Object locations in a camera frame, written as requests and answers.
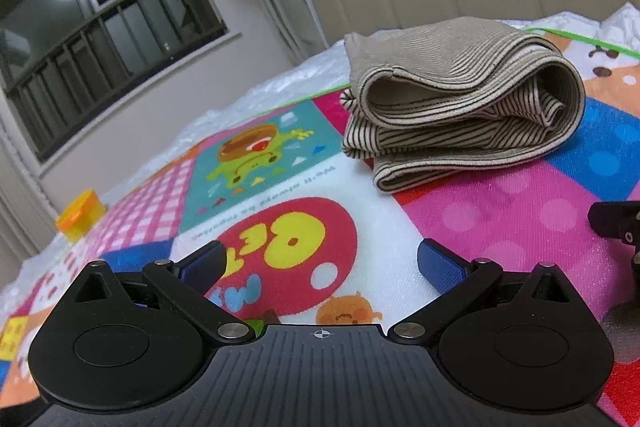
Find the orange yellow plastic container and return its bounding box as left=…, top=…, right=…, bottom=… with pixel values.
left=54, top=189, right=109, bottom=244

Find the colourful cartoon play mat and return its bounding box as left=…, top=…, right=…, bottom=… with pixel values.
left=0, top=24, right=640, bottom=414

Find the window with dark railing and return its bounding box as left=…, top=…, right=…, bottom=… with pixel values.
left=0, top=0, right=229, bottom=164

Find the beige striped sweater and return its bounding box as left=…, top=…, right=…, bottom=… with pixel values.
left=340, top=16, right=587, bottom=196

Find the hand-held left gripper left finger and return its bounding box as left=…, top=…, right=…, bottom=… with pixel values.
left=74, top=241, right=255, bottom=344

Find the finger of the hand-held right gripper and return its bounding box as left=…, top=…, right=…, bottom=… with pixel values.
left=587, top=201, right=640, bottom=248

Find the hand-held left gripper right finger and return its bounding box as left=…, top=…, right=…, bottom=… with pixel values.
left=387, top=238, right=572, bottom=344

